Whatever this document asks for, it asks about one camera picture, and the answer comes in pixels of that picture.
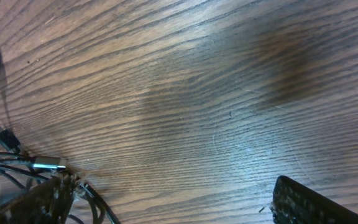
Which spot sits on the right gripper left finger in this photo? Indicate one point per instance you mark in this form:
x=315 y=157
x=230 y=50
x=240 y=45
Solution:
x=47 y=203

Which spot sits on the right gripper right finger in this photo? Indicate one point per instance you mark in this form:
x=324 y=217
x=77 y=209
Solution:
x=294 y=203

